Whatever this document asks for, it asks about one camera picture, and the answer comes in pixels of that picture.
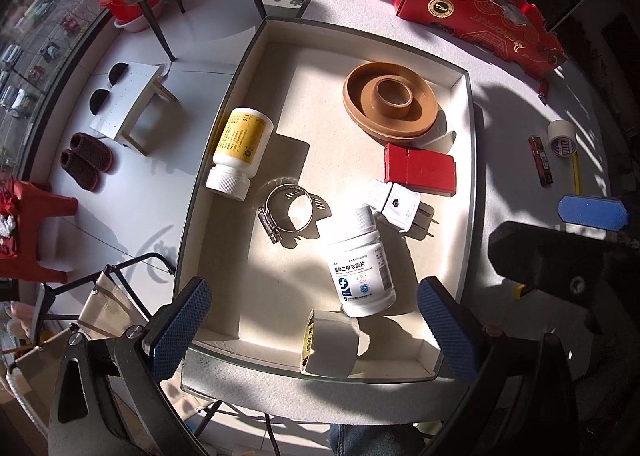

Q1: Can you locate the person's leg in jeans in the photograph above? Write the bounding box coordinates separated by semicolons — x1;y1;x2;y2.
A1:
327;423;426;456

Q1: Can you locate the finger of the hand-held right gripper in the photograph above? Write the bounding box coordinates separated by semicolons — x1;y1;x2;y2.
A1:
557;193;628;231

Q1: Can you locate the red patterned bag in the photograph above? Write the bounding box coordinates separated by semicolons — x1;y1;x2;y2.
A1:
0;176;21;257

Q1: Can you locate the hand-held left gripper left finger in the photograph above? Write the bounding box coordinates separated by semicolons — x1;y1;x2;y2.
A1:
49;277;226;456

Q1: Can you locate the brown knitted slipper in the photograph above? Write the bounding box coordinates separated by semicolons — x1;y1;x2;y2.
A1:
70;132;115;174
60;150;101;193

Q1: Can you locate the brown snack bar packet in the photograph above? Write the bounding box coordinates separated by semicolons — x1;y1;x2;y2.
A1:
529;136;555;187

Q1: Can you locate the red plastic stool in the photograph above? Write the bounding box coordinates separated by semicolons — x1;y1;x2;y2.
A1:
0;179;79;283

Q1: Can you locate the beige tote bag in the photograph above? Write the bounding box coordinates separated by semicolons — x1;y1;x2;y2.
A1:
80;271;151;337

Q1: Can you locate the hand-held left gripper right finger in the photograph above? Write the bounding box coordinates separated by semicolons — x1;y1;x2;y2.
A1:
416;276;601;456

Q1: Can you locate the brown round dish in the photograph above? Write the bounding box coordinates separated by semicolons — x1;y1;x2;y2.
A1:
342;62;441;147

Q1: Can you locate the grey shallow tray box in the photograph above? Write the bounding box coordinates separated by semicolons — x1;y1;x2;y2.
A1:
172;16;476;383

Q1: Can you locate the white low stool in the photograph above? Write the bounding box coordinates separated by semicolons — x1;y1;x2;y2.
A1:
89;62;182;157

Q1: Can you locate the tape roll with yellow print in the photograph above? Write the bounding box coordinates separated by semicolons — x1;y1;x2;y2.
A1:
298;308;371;378

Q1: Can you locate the beige masking tape roll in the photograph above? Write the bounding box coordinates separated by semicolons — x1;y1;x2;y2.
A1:
546;119;579;157

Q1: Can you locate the white bottle with blue label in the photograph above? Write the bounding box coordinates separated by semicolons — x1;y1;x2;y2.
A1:
326;204;397;319

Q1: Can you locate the white bottle with yellow label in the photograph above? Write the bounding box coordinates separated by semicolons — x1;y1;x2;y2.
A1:
205;107;274;201

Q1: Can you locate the white plug adapter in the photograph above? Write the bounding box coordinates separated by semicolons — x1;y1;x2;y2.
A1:
368;179;441;240

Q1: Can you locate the red rectangular case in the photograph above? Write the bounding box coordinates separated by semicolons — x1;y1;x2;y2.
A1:
383;143;457;197

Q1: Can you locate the red cardboard fruit box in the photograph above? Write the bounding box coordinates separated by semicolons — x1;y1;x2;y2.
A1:
382;0;568;79

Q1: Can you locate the large metal hose clamp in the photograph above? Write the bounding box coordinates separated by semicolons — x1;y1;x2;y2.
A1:
257;182;332;245

